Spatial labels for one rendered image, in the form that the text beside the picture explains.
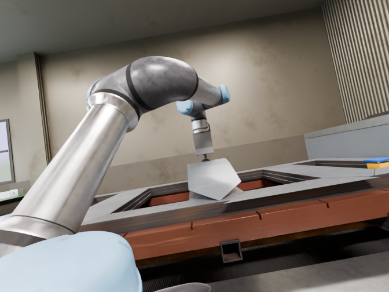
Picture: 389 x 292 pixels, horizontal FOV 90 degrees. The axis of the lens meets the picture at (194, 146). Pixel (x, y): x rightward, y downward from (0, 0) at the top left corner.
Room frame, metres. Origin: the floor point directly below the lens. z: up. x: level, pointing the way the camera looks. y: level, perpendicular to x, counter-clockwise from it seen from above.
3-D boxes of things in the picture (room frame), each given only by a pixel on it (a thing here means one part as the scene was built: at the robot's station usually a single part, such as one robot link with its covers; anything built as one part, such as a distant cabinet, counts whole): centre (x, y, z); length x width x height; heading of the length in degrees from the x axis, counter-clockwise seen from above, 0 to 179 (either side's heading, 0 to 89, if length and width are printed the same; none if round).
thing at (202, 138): (0.94, -0.04, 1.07); 0.10 x 0.09 x 0.16; 2
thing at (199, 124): (0.93, -0.04, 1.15); 0.08 x 0.08 x 0.05
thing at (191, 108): (0.83, -0.02, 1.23); 0.11 x 0.11 x 0.08; 66
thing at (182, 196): (1.26, -0.04, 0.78); 1.56 x 0.09 x 0.06; 91
